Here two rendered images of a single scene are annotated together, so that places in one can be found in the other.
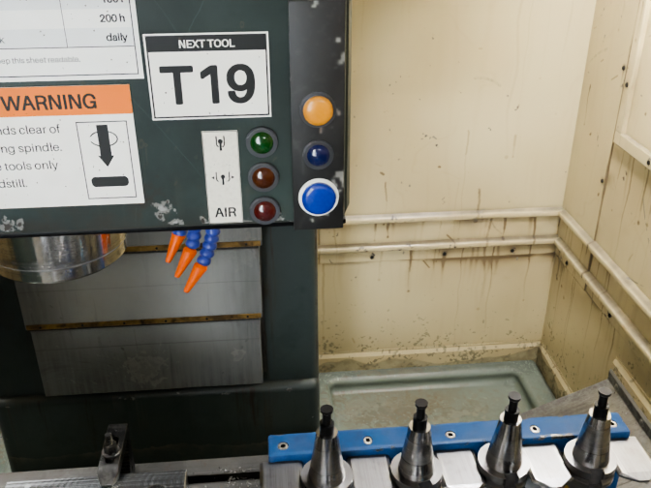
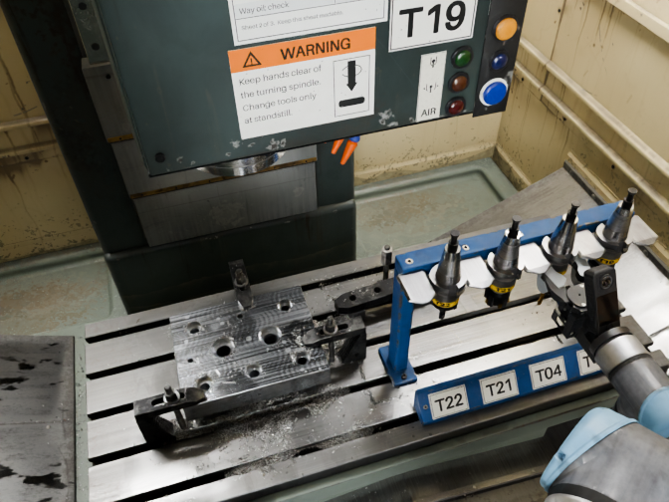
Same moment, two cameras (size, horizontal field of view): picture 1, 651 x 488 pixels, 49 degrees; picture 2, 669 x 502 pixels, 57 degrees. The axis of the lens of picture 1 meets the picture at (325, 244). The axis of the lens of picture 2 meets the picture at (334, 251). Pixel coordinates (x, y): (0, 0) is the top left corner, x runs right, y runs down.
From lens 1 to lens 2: 0.35 m
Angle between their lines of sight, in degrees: 20
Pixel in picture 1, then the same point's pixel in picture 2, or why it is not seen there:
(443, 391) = (427, 191)
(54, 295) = not seen: hidden behind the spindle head
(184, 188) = (402, 99)
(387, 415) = (391, 216)
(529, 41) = not seen: outside the picture
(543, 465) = (585, 244)
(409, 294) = not seen: hidden behind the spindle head
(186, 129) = (410, 55)
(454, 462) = (527, 252)
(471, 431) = (532, 229)
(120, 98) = (367, 38)
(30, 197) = (293, 122)
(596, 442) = (623, 225)
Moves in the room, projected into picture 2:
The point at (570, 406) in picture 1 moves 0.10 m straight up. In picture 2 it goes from (538, 191) to (545, 164)
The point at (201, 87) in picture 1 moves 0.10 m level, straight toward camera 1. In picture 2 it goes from (427, 22) to (477, 66)
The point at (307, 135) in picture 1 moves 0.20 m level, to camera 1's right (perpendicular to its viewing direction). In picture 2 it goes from (494, 47) to (655, 27)
